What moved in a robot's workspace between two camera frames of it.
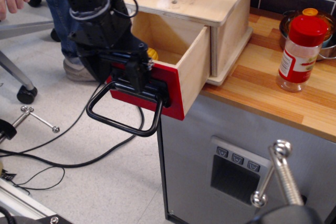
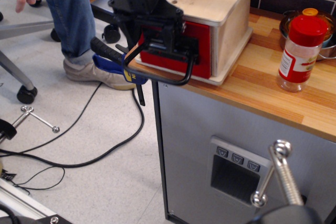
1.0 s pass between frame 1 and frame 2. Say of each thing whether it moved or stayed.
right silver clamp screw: stayed
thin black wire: stayed
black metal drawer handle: moved
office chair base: stayed
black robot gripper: moved
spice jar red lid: stayed
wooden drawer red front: moved
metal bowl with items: stayed
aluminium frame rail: stayed
